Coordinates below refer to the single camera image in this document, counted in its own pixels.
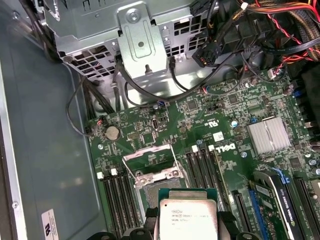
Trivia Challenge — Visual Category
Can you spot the green RAM stick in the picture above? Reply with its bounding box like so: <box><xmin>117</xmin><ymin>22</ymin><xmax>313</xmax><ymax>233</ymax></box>
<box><xmin>208</xmin><ymin>147</ymin><xmax>232</xmax><ymax>212</ymax></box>

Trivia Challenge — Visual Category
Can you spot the white label sticker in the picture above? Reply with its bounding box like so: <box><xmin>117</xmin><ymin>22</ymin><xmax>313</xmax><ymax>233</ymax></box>
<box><xmin>41</xmin><ymin>208</ymin><xmax>60</xmax><ymax>240</ymax></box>

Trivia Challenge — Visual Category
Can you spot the black power connector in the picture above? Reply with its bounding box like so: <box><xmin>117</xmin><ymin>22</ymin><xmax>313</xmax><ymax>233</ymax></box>
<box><xmin>191</xmin><ymin>41</ymin><xmax>223</xmax><ymax>68</ymax></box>

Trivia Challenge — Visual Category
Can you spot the black graphics card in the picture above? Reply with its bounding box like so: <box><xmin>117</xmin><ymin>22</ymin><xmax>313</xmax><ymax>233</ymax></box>
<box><xmin>247</xmin><ymin>169</ymin><xmax>311</xmax><ymax>240</ymax></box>

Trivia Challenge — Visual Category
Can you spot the black cable bundle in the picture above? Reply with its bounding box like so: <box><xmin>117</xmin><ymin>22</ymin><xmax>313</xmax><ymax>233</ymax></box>
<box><xmin>81</xmin><ymin>76</ymin><xmax>116</xmax><ymax>120</ymax></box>

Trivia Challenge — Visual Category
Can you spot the thin black wire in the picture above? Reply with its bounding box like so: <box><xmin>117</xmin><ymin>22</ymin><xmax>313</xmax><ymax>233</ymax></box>
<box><xmin>65</xmin><ymin>76</ymin><xmax>95</xmax><ymax>138</ymax></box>

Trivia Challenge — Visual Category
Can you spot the silver CPU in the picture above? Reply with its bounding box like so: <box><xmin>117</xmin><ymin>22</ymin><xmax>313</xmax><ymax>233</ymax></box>
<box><xmin>158</xmin><ymin>187</ymin><xmax>219</xmax><ymax>240</ymax></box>

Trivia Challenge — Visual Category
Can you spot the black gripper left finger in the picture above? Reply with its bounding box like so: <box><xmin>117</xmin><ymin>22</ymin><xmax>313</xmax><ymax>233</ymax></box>
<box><xmin>92</xmin><ymin>206</ymin><xmax>161</xmax><ymax>240</ymax></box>

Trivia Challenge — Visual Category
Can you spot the metal drive cage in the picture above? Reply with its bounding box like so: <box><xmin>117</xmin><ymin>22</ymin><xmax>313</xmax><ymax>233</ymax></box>
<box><xmin>37</xmin><ymin>0</ymin><xmax>221</xmax><ymax>101</ymax></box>

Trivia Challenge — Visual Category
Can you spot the coin cell battery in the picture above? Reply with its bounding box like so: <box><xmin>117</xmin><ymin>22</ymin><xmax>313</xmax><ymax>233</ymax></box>
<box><xmin>104</xmin><ymin>125</ymin><xmax>122</xmax><ymax>141</ymax></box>

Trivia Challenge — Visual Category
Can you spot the green motherboard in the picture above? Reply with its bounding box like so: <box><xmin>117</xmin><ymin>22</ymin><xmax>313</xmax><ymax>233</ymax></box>
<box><xmin>86</xmin><ymin>71</ymin><xmax>320</xmax><ymax>240</ymax></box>

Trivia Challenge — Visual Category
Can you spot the CPU socket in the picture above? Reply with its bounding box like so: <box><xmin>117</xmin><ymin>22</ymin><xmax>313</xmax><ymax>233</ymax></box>
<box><xmin>133</xmin><ymin>167</ymin><xmax>191</xmax><ymax>221</ymax></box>

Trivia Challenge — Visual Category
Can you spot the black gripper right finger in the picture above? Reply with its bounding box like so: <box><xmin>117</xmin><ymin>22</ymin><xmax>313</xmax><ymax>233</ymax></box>
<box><xmin>216</xmin><ymin>211</ymin><xmax>256</xmax><ymax>240</ymax></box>

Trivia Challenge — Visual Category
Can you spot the black expansion slot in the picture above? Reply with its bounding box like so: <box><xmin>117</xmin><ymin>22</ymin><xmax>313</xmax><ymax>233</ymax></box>
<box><xmin>231</xmin><ymin>189</ymin><xmax>254</xmax><ymax>240</ymax></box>
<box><xmin>293</xmin><ymin>175</ymin><xmax>320</xmax><ymax>240</ymax></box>

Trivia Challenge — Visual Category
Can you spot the grey metal cage bracket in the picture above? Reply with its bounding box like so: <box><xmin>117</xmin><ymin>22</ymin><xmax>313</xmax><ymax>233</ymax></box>
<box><xmin>116</xmin><ymin>1</ymin><xmax>169</xmax><ymax>87</ymax></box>

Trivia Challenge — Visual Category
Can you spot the black PC case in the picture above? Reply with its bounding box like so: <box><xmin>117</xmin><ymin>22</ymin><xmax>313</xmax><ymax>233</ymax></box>
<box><xmin>0</xmin><ymin>0</ymin><xmax>320</xmax><ymax>240</ymax></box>

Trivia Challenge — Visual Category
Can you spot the RAM slot black clip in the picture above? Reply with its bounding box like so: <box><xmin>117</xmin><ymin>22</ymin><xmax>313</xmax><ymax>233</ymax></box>
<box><xmin>104</xmin><ymin>172</ymin><xmax>128</xmax><ymax>240</ymax></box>
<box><xmin>199</xmin><ymin>148</ymin><xmax>226</xmax><ymax>212</ymax></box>
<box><xmin>119</xmin><ymin>169</ymin><xmax>146</xmax><ymax>226</ymax></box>
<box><xmin>185</xmin><ymin>149</ymin><xmax>202</xmax><ymax>190</ymax></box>

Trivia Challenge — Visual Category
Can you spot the silver chipset heatsink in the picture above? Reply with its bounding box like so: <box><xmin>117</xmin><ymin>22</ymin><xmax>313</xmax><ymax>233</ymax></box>
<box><xmin>246</xmin><ymin>116</ymin><xmax>292</xmax><ymax>156</ymax></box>

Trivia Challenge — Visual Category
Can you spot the blue expansion slot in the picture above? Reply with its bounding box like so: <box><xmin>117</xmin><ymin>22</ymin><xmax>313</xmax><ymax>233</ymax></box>
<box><xmin>248</xmin><ymin>188</ymin><xmax>270</xmax><ymax>240</ymax></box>

